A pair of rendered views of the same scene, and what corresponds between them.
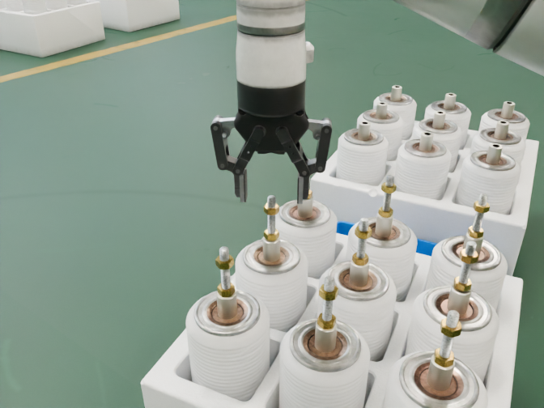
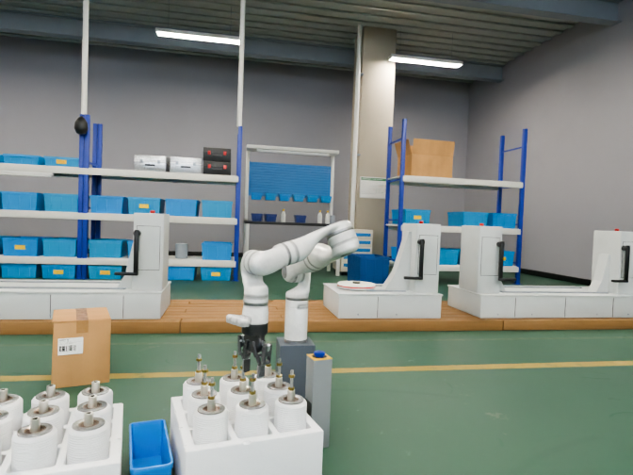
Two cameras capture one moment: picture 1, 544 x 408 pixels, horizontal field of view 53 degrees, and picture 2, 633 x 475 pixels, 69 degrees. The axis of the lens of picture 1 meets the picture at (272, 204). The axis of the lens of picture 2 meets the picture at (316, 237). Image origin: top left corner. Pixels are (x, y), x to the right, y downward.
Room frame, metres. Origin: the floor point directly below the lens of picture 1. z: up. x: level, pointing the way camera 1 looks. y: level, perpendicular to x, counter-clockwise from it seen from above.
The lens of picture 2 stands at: (1.44, 1.02, 0.79)
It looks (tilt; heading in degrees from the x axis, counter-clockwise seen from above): 2 degrees down; 222
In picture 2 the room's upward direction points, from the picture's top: 2 degrees clockwise
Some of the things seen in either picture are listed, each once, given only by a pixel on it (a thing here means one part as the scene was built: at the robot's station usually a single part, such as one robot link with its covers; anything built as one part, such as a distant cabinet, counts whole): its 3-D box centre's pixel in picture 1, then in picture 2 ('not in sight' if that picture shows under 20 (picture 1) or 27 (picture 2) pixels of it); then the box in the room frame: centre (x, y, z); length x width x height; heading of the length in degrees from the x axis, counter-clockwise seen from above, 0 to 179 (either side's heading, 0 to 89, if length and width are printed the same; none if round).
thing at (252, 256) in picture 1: (271, 256); (251, 403); (0.57, 0.00, 0.25); 0.08 x 0.08 x 0.01
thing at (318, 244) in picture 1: (303, 263); (210, 441); (0.68, -0.05, 0.16); 0.10 x 0.10 x 0.18
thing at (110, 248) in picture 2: not in sight; (110, 247); (-1.12, -4.81, 0.36); 0.50 x 0.38 x 0.21; 53
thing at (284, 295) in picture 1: (271, 309); (251, 434); (0.57, 0.00, 0.16); 0.10 x 0.10 x 0.18
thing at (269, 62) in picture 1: (272, 44); (250, 311); (0.59, 0.00, 0.52); 0.11 x 0.09 x 0.06; 176
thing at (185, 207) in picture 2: not in sight; (183, 207); (-1.82, -4.28, 0.90); 0.50 x 0.38 x 0.21; 52
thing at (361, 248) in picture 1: (361, 246); not in sight; (0.52, -0.11, 0.30); 0.01 x 0.01 x 0.08
